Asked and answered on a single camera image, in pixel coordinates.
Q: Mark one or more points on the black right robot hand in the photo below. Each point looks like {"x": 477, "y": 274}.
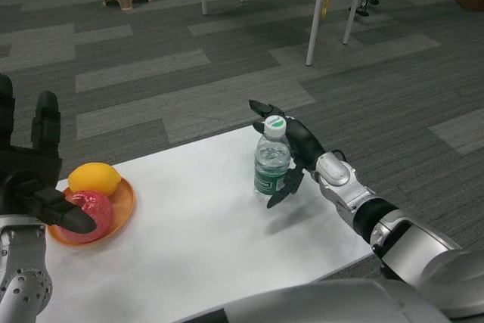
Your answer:
{"x": 306, "y": 145}

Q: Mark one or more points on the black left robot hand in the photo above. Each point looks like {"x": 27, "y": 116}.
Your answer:
{"x": 26, "y": 175}

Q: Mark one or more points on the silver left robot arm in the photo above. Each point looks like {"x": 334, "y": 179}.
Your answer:
{"x": 22, "y": 274}

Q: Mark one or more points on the yellow lemon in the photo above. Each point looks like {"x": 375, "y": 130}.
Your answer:
{"x": 94, "y": 179}

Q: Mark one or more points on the clear water bottle green label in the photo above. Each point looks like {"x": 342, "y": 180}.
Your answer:
{"x": 271, "y": 171}

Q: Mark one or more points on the long white table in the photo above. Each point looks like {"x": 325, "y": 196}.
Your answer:
{"x": 315, "y": 16}

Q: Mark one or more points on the orange round plate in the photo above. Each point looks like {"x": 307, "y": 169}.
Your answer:
{"x": 123, "y": 205}

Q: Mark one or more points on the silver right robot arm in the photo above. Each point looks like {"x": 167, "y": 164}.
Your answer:
{"x": 382, "y": 217}

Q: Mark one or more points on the red round fruit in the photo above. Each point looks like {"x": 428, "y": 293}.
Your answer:
{"x": 100, "y": 211}

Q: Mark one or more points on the silver robot chest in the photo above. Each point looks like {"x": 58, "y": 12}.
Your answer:
{"x": 340, "y": 304}

